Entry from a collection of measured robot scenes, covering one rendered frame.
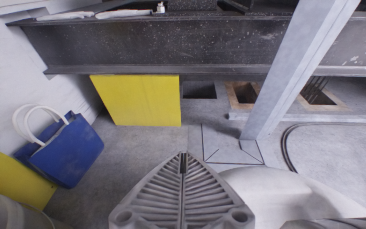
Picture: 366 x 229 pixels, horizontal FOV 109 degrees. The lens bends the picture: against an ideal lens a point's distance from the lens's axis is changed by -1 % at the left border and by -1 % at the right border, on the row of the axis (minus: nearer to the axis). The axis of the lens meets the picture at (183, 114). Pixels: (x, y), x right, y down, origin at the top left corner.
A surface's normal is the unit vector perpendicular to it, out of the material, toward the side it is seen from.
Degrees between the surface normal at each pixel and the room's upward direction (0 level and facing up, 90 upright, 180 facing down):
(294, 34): 90
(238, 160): 7
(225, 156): 7
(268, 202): 68
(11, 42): 90
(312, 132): 0
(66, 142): 87
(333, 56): 90
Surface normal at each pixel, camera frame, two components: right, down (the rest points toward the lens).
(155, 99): -0.05, 0.70
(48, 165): 0.95, 0.18
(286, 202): -0.02, 0.39
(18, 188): 1.00, -0.02
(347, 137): -0.03, -0.71
